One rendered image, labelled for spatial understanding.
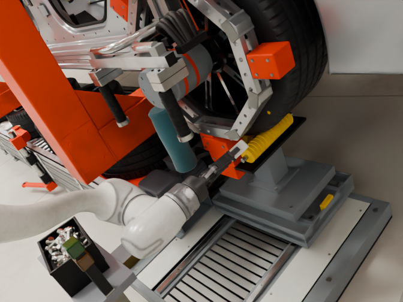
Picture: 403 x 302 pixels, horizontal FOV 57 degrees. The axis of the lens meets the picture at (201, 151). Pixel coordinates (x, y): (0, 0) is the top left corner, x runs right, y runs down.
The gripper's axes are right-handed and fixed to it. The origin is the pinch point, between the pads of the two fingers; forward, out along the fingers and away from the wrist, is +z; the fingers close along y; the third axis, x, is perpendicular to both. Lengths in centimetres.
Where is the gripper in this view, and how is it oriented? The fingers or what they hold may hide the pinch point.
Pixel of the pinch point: (237, 150)
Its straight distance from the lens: 108.2
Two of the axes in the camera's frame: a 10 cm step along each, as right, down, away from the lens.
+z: 6.7, -5.8, 4.6
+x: -7.1, -6.8, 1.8
